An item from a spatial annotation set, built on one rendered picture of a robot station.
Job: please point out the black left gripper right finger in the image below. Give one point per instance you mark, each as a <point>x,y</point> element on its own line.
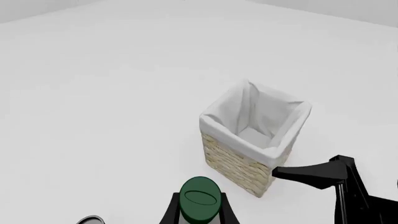
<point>227,213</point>

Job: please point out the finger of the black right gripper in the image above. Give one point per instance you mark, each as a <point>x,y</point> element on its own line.
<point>317,175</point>

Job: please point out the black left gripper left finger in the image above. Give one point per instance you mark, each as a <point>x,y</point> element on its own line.
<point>170,212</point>

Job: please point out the woven basket with white liner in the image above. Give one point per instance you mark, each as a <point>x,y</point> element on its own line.
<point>236,168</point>

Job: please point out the grey round tin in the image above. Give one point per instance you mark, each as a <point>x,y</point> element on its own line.
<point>92,220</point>

